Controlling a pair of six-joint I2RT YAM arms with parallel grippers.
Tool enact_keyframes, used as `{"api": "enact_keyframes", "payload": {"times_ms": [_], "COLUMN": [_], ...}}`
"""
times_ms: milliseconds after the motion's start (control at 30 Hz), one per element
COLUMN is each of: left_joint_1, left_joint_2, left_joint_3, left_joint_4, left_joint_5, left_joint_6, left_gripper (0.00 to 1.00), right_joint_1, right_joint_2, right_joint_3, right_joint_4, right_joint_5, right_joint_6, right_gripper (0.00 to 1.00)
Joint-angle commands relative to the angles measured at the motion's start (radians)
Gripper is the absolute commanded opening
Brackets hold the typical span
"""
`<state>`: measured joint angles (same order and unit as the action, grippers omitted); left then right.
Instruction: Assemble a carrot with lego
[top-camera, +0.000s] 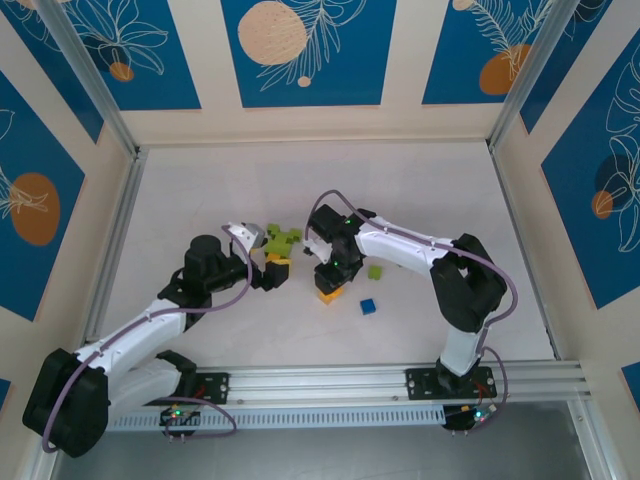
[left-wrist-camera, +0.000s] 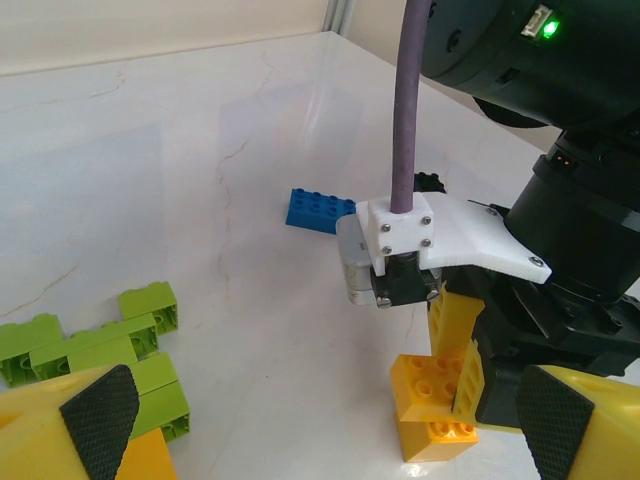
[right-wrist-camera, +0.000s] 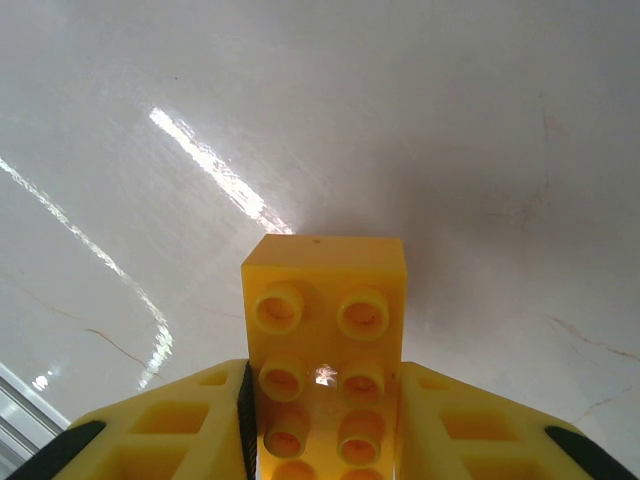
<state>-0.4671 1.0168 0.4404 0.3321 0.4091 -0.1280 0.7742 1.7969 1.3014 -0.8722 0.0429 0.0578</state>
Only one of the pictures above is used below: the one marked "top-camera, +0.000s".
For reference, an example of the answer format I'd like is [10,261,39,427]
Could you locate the left controller circuit board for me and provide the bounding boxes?
[159,407,202,427]

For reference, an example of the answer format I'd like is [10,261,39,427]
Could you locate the controller circuit board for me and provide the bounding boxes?
[444,404,499,432]
[159,407,202,427]

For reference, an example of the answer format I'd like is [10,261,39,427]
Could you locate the grey metal plate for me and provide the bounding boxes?
[49,399,591,480]

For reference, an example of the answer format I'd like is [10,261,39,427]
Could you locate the right controller circuit board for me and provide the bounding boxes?
[444,404,499,432]

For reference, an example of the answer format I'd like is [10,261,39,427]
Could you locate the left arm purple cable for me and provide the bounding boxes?
[42,224,251,454]

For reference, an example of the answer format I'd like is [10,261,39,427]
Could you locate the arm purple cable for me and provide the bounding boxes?
[308,188,520,414]
[42,224,251,454]

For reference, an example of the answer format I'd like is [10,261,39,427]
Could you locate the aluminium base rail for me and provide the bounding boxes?
[102,363,594,409]

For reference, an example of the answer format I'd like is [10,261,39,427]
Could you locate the aluminium side rail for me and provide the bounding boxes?
[487,147,564,361]
[72,147,149,374]

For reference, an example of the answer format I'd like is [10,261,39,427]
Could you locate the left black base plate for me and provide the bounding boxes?
[177,369,231,406]

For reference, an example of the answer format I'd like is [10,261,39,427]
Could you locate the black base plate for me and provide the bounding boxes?
[405,367,494,401]
[177,369,231,406]

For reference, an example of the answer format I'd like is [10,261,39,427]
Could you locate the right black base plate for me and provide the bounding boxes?
[405,367,494,401]

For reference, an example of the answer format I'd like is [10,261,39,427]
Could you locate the grey slotted cable duct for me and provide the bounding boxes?
[107,405,446,431]

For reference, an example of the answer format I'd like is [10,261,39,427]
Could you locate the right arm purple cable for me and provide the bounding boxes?
[308,188,520,414]

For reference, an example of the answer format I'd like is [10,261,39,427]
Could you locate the aluminium corner post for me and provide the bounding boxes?
[487,0,576,154]
[34,0,141,159]

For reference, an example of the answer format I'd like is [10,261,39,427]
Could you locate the aluminium frame bar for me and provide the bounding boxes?
[22,449,56,480]
[567,399,611,480]

